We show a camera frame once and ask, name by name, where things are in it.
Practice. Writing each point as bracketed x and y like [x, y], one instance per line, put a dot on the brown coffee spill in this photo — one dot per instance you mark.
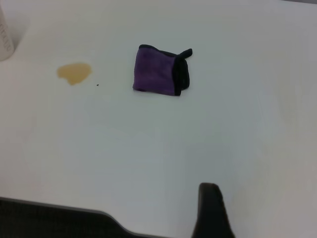
[73, 72]

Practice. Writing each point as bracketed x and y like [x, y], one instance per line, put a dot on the white paper coffee cup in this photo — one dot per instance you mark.
[5, 32]

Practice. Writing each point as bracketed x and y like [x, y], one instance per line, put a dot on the purple cloth with black trim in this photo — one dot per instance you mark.
[156, 72]

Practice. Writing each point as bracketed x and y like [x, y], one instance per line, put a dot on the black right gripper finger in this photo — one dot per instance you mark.
[213, 213]

